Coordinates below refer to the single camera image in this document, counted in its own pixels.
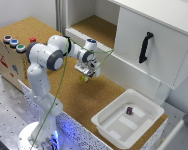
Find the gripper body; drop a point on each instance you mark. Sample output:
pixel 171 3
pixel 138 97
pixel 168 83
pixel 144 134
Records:
pixel 88 68

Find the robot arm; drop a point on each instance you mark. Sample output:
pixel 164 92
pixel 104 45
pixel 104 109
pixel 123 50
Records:
pixel 40 76

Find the yellow block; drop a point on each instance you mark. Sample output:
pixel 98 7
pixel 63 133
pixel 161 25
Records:
pixel 83 78

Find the purple block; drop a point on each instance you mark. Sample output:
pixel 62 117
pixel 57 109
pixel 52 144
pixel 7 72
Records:
pixel 129 110

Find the white cabinet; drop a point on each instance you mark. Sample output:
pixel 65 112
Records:
pixel 104 23

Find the white plastic box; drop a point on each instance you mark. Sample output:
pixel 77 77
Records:
pixel 127 120

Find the white sliding door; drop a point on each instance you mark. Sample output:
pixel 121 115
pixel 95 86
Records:
pixel 150 46

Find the green button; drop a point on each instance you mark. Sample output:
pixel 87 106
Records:
pixel 20 47

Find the blue button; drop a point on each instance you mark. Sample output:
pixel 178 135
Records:
pixel 14 42

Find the wooden drawer box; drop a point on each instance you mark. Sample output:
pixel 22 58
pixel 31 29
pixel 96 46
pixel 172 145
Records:
pixel 10 43

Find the red button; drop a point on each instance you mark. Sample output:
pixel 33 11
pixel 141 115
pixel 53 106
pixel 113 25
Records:
pixel 7 38

